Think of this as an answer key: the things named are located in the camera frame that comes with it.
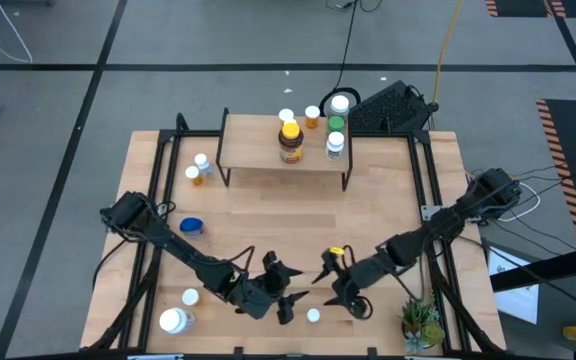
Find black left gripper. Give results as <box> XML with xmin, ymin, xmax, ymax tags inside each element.
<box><xmin>239</xmin><ymin>250</ymin><xmax>311</xmax><ymax>326</ymax></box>

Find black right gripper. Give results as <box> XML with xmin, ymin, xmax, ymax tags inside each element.
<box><xmin>311</xmin><ymin>248</ymin><xmax>378</xmax><ymax>315</ymax></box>

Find Tums bottle blue cap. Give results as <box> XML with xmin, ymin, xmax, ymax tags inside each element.
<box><xmin>178</xmin><ymin>216</ymin><xmax>205</xmax><ymax>238</ymax></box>

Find large white bottle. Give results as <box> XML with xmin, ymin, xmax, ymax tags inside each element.
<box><xmin>158</xmin><ymin>307</ymin><xmax>197</xmax><ymax>336</ymax></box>

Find brown bottle yellow cap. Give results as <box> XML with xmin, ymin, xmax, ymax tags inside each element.
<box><xmin>277</xmin><ymin>121</ymin><xmax>305</xmax><ymax>165</ymax></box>

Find white aspirin bottle green label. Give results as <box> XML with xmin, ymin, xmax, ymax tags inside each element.
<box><xmin>325</xmin><ymin>130</ymin><xmax>346</xmax><ymax>162</ymax></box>

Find clear bottle white cap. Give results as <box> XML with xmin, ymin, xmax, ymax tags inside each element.
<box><xmin>328</xmin><ymin>94</ymin><xmax>352</xmax><ymax>119</ymax></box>

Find wooden shelf black legs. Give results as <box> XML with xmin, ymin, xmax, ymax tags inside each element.
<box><xmin>216</xmin><ymin>106</ymin><xmax>353</xmax><ymax>192</ymax></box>

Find succulent plant in pot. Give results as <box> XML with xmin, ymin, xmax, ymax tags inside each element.
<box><xmin>400</xmin><ymin>294</ymin><xmax>447</xmax><ymax>355</ymax></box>

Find white paper sheet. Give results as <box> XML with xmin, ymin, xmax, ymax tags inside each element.
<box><xmin>487</xmin><ymin>247</ymin><xmax>540</xmax><ymax>325</ymax></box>

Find black beam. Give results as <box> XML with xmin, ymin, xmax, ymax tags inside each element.
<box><xmin>490</xmin><ymin>242</ymin><xmax>576</xmax><ymax>294</ymax></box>

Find black metal rig frame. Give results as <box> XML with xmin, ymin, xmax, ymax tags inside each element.
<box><xmin>80</xmin><ymin>112</ymin><xmax>507</xmax><ymax>357</ymax></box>

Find black cable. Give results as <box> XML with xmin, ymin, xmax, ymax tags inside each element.
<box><xmin>317</xmin><ymin>0</ymin><xmax>384</xmax><ymax>119</ymax></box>

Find white cable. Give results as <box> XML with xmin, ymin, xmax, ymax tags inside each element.
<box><xmin>497</xmin><ymin>180</ymin><xmax>542</xmax><ymax>224</ymax></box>
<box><xmin>0</xmin><ymin>0</ymin><xmax>34</xmax><ymax>65</ymax></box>

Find yellow hanging cable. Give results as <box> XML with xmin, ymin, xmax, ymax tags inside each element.
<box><xmin>430</xmin><ymin>0</ymin><xmax>465</xmax><ymax>132</ymax></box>

